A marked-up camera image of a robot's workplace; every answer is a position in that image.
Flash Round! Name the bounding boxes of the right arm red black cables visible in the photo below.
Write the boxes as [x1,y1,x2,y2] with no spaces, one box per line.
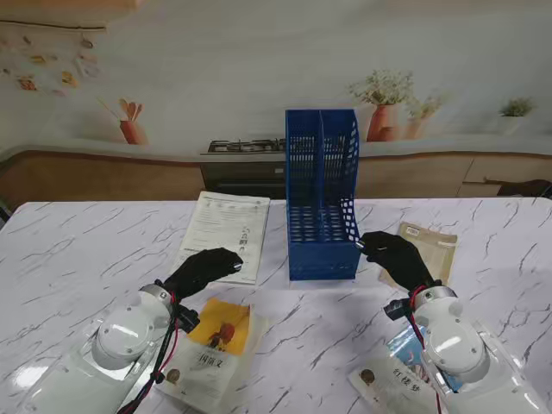
[407,288,445,414]

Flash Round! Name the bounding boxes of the white printed worksheet booklet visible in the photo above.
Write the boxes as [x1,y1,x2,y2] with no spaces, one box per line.
[176,191,272,286]

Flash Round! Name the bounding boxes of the wooden hanging rail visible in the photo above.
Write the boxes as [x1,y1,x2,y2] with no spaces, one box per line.
[0,19,107,32]

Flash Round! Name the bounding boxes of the beige cover book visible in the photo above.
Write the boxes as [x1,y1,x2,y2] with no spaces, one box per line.
[379,222,458,294]

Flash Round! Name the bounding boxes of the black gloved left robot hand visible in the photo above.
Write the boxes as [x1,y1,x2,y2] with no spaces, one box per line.
[162,248,245,301]

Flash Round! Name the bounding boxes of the hanging white note card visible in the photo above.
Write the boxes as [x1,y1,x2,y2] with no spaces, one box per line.
[75,53,103,82]

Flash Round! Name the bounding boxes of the gas hob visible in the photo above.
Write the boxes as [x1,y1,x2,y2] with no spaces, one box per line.
[205,137,288,155]

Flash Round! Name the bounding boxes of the blue plastic file holder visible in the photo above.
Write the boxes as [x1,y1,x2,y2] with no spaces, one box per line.
[285,108,363,282]

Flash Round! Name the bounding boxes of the left arm red black cables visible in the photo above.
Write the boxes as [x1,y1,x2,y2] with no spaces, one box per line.
[116,291,180,414]

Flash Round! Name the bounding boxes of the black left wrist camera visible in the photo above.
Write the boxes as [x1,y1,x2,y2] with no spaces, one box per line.
[174,303,202,333]

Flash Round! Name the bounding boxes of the light blue cover book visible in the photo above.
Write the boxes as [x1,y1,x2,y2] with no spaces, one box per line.
[348,325,458,414]

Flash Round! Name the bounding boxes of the arm red black cables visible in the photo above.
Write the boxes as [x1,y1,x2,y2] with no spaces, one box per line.
[116,291,180,414]
[407,288,445,414]

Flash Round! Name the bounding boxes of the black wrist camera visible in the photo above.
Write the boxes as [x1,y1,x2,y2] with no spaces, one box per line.
[174,303,202,333]
[383,299,411,323]

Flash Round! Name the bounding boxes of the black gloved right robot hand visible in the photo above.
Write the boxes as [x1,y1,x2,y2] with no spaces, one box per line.
[354,230,436,292]

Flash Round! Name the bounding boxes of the yellow and white cover book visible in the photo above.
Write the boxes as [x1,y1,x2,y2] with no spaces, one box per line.
[153,297,260,409]

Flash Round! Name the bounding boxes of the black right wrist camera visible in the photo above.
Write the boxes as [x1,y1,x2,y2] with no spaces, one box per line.
[383,299,411,323]

